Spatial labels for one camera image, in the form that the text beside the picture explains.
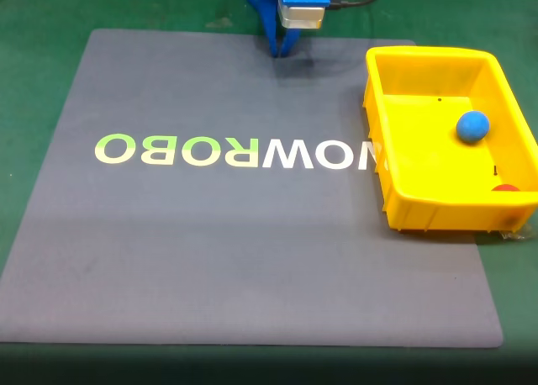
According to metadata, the blue foam ball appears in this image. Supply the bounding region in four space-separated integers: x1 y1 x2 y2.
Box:
456 110 492 145

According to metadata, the yellow plastic bin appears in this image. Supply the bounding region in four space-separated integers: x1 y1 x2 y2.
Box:
362 45 538 234

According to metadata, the grey mat with NOWROBO print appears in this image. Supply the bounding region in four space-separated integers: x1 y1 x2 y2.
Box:
0 28 504 350

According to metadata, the clear plastic bag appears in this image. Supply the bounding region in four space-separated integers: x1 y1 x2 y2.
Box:
497 221 534 241

